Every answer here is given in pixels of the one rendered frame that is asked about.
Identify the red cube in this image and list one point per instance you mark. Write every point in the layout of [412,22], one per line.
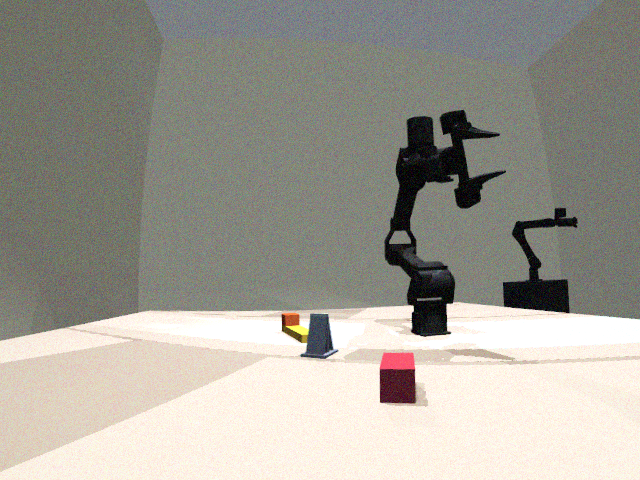
[397,378]

